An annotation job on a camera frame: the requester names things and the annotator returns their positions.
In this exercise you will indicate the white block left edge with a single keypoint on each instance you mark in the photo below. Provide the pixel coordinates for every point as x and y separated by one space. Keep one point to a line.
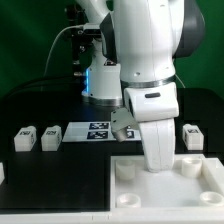
2 176

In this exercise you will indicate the white front rail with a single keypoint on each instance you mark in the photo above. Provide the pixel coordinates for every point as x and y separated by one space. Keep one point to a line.
109 218

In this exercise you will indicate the white square tabletop part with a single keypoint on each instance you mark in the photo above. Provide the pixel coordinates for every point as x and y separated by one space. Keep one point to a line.
193 181

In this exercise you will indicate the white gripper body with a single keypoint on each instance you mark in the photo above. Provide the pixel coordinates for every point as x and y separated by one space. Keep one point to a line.
154 110

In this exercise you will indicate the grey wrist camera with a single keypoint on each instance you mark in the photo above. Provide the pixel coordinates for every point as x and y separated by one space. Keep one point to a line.
121 119

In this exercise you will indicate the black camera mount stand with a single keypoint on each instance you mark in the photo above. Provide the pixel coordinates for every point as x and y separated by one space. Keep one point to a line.
80 42

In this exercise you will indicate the sheet with four tags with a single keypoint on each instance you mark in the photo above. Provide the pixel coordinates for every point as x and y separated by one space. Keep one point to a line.
97 131

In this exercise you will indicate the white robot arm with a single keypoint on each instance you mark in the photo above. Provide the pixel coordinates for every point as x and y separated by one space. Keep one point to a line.
144 37

